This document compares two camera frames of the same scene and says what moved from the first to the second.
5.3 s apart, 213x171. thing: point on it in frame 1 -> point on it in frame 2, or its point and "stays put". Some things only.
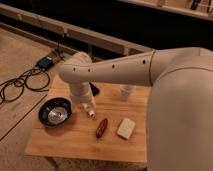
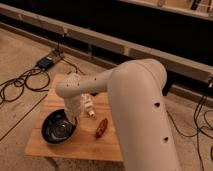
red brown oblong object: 102,126 stays put
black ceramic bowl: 55,112 -> 57,129
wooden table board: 118,130 stays put
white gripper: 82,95 -> 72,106
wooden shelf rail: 71,32 stays put
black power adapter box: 45,62 stays put
